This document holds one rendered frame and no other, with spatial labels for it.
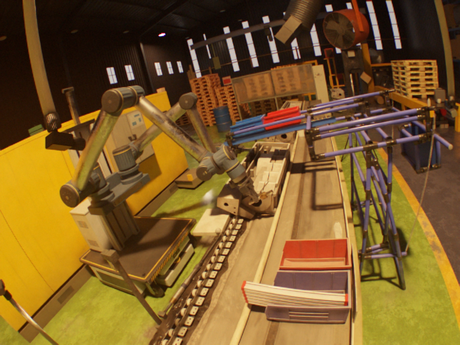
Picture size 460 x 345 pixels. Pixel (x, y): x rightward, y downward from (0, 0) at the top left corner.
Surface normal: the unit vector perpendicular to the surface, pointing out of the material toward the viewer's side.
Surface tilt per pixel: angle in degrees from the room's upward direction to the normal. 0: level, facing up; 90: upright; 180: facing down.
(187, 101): 90
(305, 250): 88
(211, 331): 0
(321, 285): 88
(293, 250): 88
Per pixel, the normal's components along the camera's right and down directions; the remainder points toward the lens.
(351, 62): -0.33, 0.43
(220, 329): -0.23, -0.90
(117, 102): 0.04, 0.41
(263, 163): -0.28, -0.34
